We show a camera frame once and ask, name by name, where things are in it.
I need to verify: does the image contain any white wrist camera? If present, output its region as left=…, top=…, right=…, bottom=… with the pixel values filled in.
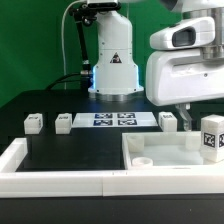
left=150, top=17, right=215, bottom=50

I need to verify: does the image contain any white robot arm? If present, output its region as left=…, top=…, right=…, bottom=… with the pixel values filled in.
left=87, top=0, right=224, bottom=131

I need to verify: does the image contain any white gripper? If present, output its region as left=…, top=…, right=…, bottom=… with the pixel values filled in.
left=145, top=49, right=224, bottom=131

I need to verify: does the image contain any white square tabletop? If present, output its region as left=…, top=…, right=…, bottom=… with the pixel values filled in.
left=122, top=131, right=224, bottom=170

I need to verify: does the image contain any white cable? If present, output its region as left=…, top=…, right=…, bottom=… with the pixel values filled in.
left=60, top=0, right=88, bottom=90

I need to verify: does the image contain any white sheet with fiducial markers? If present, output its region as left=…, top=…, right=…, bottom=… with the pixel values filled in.
left=72, top=112, right=157, bottom=128

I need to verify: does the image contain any white U-shaped obstacle fence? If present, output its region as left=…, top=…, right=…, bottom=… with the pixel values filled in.
left=0, top=138, right=224, bottom=198

